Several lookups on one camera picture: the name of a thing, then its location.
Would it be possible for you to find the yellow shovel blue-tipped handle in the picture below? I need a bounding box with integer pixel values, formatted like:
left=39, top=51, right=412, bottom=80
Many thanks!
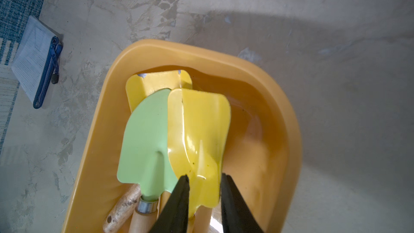
left=167, top=88, right=231, bottom=233

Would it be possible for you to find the yellow plastic storage box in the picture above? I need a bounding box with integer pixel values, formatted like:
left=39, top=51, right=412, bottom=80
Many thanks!
left=62, top=39, right=303, bottom=233

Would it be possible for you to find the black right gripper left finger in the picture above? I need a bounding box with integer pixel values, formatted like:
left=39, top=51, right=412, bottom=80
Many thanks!
left=149, top=175, right=190, bottom=233

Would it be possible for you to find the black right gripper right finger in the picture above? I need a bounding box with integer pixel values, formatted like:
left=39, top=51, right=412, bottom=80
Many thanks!
left=221, top=173, right=263, bottom=233

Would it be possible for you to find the green shovel wooden handle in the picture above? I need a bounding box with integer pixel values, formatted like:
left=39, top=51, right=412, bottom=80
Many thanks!
left=117, top=88, right=178, bottom=233

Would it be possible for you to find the yellow scoop orange handle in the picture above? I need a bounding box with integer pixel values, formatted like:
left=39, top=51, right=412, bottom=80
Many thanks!
left=125, top=70, right=193, bottom=113

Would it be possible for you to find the yellow scoop shovel wooden handle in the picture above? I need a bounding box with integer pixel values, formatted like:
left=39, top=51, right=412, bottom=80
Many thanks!
left=102, top=184, right=141, bottom=233

